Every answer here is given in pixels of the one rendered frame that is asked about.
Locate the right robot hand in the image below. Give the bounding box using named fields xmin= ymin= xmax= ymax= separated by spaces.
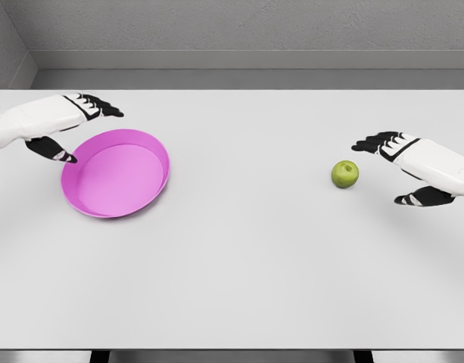
xmin=350 ymin=131 xmax=464 ymax=206

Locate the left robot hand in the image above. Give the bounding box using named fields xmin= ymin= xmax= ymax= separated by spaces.
xmin=0 ymin=93 xmax=125 ymax=165

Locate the green apple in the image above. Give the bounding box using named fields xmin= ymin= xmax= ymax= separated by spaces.
xmin=331 ymin=160 xmax=360 ymax=189

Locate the pink round plate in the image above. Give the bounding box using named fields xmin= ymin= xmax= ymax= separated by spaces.
xmin=61 ymin=129 xmax=171 ymax=219

